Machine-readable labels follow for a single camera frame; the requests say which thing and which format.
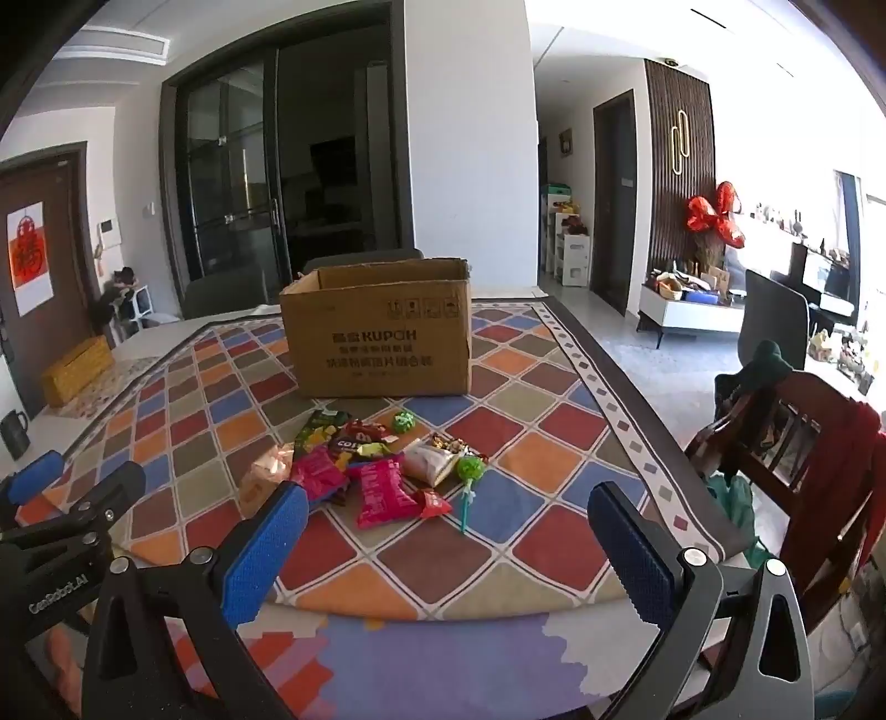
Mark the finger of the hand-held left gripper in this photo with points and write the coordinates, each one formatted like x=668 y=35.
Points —
x=111 y=488
x=34 y=478

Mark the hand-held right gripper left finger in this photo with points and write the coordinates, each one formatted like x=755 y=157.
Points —
x=266 y=554

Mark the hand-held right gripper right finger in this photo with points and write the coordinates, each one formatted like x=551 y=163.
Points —
x=633 y=554

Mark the orange snack packet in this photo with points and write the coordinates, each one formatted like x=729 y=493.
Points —
x=266 y=474

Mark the small pink snack packet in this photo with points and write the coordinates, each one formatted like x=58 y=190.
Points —
x=315 y=474

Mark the large pink snack packet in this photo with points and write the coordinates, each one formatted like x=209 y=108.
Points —
x=381 y=491

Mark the green snack packet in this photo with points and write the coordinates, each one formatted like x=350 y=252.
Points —
x=318 y=433

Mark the dark red snack packet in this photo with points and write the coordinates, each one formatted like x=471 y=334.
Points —
x=346 y=446

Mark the yellow candy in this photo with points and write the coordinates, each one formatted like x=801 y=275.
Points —
x=374 y=450

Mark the small red snack packet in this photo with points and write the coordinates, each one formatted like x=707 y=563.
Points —
x=434 y=503

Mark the green lollipop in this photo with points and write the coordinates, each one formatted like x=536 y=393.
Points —
x=471 y=469

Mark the white snack packet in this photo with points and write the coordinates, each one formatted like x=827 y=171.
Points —
x=429 y=464

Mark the small green candy ball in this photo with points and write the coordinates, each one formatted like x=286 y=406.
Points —
x=403 y=420

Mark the brown cardboard box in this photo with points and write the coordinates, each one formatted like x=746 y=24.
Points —
x=377 y=339

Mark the black mug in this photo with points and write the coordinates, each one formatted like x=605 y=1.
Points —
x=14 y=435

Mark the green plastic bag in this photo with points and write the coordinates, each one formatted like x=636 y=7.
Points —
x=737 y=512

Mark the yellow tissue box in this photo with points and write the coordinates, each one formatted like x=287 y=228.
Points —
x=76 y=370

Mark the white rack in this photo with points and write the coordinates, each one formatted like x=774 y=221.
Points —
x=142 y=308

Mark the brown wooden chair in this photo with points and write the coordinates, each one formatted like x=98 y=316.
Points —
x=789 y=450

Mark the black bag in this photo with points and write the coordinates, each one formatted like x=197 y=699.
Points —
x=118 y=294

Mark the brown entrance door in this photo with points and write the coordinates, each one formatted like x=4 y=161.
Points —
x=66 y=277

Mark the red paper-cut door poster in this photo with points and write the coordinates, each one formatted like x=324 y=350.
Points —
x=29 y=249

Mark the grey dining chair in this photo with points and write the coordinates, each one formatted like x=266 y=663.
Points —
x=360 y=256
x=232 y=294

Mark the dark green garment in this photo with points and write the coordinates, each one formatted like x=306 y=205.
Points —
x=765 y=363

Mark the red garment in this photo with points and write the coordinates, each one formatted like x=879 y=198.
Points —
x=848 y=457

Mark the white low cabinet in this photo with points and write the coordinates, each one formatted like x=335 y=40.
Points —
x=685 y=315

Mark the white intercom panel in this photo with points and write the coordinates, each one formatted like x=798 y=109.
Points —
x=109 y=232

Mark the black chair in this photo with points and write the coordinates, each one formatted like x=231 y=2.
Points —
x=772 y=318

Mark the pile of assorted boxes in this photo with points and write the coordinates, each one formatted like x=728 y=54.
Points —
x=692 y=284

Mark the black monitor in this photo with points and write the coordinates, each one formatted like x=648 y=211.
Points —
x=820 y=273

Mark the dark interior door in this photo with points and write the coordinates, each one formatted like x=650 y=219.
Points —
x=616 y=208

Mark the red foil balloons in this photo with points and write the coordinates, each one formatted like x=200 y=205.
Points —
x=713 y=214

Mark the glass sliding door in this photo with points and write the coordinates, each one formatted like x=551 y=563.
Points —
x=277 y=173

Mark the dark slatted wall panel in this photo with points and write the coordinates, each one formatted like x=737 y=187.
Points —
x=661 y=208

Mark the gold loop wall ornament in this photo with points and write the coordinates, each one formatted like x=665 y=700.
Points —
x=680 y=142

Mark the small framed wall picture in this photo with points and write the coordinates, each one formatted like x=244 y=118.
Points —
x=566 y=141

